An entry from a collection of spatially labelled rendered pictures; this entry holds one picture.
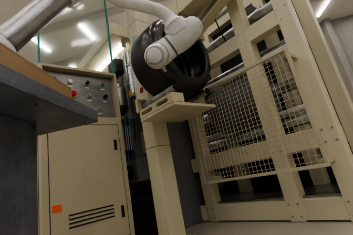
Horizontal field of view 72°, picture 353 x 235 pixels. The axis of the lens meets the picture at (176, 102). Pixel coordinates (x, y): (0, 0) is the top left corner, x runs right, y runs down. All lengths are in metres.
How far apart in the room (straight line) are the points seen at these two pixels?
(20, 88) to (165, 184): 1.26
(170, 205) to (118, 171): 0.42
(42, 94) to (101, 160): 1.16
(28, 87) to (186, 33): 0.66
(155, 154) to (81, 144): 0.49
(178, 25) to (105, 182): 1.13
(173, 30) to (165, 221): 1.18
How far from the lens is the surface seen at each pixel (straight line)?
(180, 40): 1.03
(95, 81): 1.96
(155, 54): 0.99
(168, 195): 1.68
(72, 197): 1.65
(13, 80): 0.57
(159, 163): 1.67
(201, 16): 2.07
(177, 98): 1.40
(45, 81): 0.74
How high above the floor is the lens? 0.39
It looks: 17 degrees up
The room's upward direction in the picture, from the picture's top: 11 degrees counter-clockwise
